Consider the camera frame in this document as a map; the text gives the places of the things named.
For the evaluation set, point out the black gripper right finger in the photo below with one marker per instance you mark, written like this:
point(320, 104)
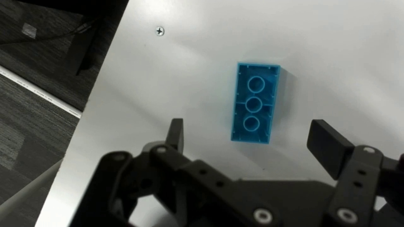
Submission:
point(329, 146)

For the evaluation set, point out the blue building block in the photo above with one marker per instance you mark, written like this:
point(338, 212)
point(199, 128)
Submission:
point(256, 102)

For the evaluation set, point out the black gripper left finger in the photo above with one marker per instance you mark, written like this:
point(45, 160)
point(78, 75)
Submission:
point(176, 134)

